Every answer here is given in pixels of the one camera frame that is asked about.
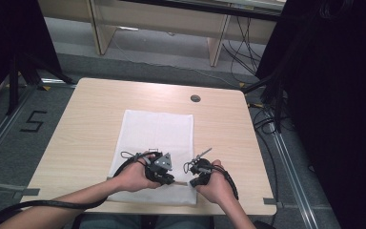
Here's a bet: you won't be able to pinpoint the light wooden background desk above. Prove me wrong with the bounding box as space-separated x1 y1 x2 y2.
37 0 288 68

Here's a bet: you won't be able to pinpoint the black metal stand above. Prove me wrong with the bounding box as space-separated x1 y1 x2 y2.
242 71 288 134
5 52 77 116

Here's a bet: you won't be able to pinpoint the metal floor rail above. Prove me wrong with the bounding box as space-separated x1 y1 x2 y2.
0 85 36 171
267 126 319 229

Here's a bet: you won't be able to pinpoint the black floor cables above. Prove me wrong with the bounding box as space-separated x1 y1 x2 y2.
248 100 281 206

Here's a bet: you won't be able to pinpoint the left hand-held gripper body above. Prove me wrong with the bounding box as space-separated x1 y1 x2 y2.
144 152 174 184

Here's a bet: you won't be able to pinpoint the person's right hand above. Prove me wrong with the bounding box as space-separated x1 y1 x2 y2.
193 159 236 205

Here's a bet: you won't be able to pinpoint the person's left hand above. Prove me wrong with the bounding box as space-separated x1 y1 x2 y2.
112 152 162 194

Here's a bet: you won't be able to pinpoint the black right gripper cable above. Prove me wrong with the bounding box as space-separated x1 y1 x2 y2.
213 164 239 201

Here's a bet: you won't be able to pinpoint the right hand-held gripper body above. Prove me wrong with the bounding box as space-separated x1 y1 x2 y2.
189 147 214 186

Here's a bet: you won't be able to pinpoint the black hanging cables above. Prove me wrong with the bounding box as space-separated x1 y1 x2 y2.
221 15 263 76

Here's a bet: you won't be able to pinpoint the black curtain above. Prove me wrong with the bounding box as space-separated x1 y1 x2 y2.
0 0 63 111
255 0 366 229

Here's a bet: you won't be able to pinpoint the person's legs in jeans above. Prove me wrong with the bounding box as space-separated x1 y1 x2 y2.
79 213 212 229

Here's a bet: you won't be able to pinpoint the white towel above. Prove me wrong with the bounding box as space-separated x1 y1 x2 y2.
107 109 198 206

